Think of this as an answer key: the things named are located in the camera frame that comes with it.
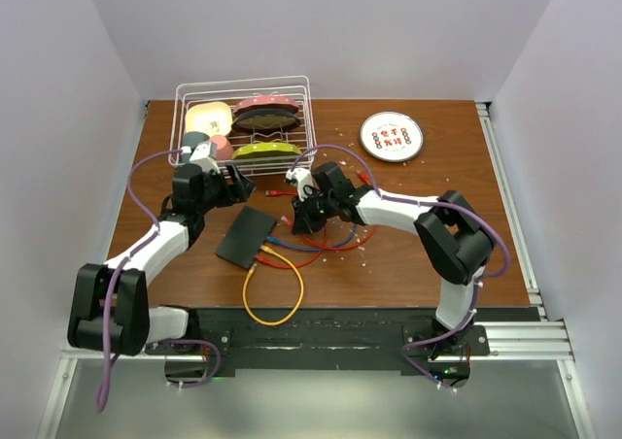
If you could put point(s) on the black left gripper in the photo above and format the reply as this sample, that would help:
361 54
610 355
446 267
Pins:
239 192

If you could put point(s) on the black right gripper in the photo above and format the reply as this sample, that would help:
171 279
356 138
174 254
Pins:
304 223

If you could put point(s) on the black network switch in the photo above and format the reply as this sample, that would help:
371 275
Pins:
242 242

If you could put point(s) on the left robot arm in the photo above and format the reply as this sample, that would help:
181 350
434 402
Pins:
110 311

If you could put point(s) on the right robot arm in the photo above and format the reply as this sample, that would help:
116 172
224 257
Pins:
457 242

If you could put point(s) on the pink cup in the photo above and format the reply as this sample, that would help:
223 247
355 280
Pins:
224 149

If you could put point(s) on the yellow green bowl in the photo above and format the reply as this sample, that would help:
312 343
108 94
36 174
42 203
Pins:
262 150

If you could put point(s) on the grey cup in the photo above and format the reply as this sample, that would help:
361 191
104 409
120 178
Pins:
191 140

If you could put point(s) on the dark brown round plate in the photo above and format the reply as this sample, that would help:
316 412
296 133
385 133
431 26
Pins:
266 121

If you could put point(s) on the cream square plate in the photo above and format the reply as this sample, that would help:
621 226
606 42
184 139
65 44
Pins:
210 118

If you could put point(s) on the pink round plate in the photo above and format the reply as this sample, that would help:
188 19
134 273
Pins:
270 101

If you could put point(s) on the white patterned round plate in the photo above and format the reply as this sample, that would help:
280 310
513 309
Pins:
392 137

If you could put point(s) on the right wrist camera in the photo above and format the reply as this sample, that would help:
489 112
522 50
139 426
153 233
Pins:
302 180

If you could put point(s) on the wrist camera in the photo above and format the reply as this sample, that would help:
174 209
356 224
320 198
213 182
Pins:
302 180
203 155

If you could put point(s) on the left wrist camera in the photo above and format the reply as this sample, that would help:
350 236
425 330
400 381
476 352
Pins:
203 155

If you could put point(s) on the white wire dish rack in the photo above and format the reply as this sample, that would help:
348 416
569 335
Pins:
232 92

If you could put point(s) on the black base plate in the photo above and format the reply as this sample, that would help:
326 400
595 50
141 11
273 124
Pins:
354 339

